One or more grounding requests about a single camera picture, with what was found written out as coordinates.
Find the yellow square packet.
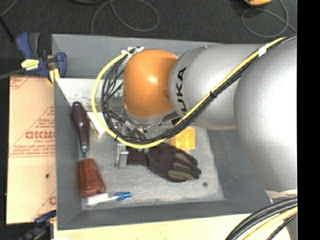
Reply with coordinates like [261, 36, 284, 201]
[166, 126, 196, 150]

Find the brown cardboard board red print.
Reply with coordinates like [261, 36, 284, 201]
[5, 74, 58, 225]

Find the red-brown ribbed cone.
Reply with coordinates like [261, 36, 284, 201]
[76, 158, 107, 199]

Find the maroon handled screwdriver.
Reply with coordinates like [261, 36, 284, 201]
[71, 101, 91, 159]

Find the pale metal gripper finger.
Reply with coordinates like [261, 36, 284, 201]
[114, 143, 130, 170]

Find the grey metal bin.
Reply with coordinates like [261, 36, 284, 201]
[51, 33, 274, 230]

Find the dark brown and olive glove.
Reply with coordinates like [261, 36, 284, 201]
[126, 142, 202, 183]

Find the white and yellow small box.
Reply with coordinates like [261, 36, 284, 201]
[85, 111, 108, 139]

